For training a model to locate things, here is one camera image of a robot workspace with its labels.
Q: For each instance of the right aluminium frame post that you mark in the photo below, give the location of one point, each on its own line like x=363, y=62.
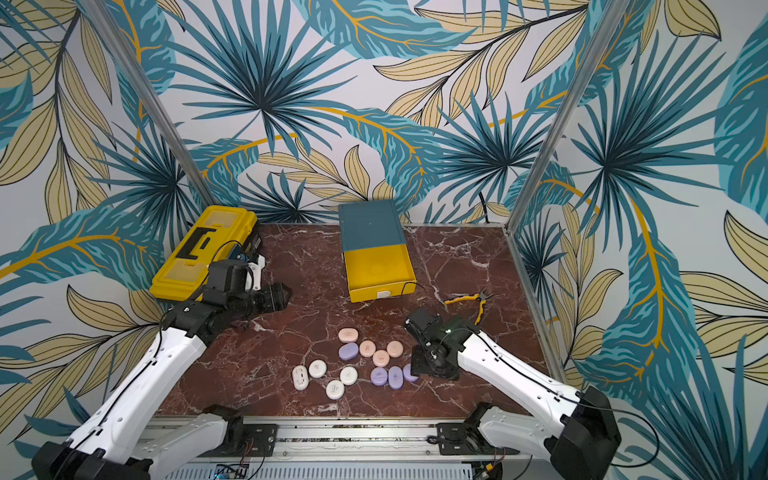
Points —
x=582, y=76

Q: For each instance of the white round case lower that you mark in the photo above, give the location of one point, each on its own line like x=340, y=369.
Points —
x=335, y=389

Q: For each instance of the pink oval earphone case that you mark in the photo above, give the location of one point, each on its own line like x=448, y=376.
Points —
x=348, y=335

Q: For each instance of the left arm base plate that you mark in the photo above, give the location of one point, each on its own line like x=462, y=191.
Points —
x=246, y=440

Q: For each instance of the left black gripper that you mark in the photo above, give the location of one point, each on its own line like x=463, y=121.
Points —
x=275, y=300

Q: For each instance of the aluminium frame post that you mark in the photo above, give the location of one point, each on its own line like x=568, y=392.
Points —
x=108, y=29
x=582, y=76

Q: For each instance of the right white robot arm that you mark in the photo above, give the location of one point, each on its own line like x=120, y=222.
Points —
x=575, y=430

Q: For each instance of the pink round case left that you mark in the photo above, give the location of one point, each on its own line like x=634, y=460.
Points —
x=367, y=348

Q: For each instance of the aluminium front rail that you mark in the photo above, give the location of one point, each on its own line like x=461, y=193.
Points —
x=363, y=448

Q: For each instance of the pink round case middle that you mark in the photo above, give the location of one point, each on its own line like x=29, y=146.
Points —
x=380, y=358

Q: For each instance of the white round case right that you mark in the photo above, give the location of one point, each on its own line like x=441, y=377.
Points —
x=348, y=375

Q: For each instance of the yellow top drawer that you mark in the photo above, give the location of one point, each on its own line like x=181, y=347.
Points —
x=379, y=273

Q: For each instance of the white round case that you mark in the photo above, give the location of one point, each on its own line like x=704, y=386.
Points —
x=348, y=375
x=317, y=368
x=335, y=389

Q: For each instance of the yellow handled pliers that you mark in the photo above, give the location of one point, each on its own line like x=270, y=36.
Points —
x=481, y=298

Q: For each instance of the pink round case right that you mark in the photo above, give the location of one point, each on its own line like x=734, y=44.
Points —
x=395, y=349

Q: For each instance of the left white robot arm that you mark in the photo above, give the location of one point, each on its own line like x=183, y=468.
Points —
x=107, y=446

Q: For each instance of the purple oval case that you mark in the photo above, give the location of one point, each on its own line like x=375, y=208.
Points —
x=395, y=378

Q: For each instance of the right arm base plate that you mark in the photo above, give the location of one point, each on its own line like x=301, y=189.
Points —
x=474, y=440

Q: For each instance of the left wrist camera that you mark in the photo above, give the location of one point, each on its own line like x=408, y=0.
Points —
x=231, y=277

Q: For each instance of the pink round case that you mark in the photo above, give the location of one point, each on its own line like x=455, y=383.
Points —
x=367, y=348
x=395, y=349
x=380, y=358

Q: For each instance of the left aluminium frame post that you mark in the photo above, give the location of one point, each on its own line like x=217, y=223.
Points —
x=108, y=29

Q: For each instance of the purple earphone case upper left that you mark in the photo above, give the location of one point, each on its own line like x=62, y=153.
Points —
x=348, y=351

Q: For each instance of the teal drawer cabinet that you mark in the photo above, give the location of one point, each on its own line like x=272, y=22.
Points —
x=369, y=224

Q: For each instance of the white oval earphone case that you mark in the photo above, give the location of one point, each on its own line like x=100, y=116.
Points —
x=300, y=377

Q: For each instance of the white round case upper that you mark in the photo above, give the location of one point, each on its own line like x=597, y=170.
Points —
x=317, y=368

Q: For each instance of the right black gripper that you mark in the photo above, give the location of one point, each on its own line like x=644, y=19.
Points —
x=432, y=358

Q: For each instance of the yellow black toolbox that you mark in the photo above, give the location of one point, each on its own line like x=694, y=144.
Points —
x=220, y=233

